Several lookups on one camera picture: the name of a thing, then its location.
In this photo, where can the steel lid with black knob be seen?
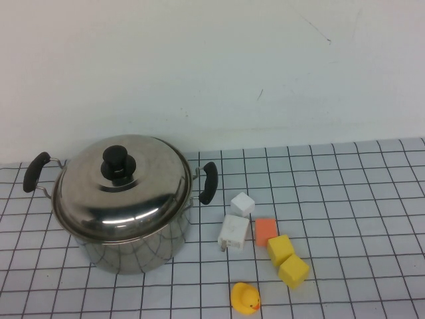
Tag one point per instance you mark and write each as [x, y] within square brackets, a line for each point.
[99, 206]

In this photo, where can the white cube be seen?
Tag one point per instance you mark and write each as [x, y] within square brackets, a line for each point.
[242, 204]

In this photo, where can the white charger plug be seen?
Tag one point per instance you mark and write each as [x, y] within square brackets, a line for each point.
[232, 231]

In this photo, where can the orange block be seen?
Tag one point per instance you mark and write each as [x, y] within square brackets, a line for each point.
[265, 229]

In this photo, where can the yellow foam cube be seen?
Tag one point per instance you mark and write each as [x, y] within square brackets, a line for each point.
[293, 272]
[280, 249]

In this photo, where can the yellow rubber duck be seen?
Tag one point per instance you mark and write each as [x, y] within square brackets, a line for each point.
[244, 295]

